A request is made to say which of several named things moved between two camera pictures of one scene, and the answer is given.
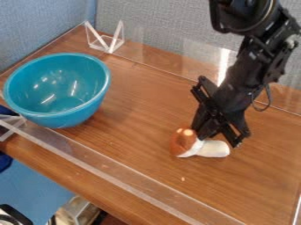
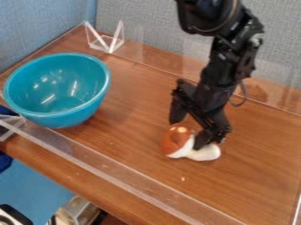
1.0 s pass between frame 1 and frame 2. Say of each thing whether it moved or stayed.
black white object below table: stayed
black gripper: moved
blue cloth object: stayed
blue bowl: stayed
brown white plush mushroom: moved
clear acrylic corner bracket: stayed
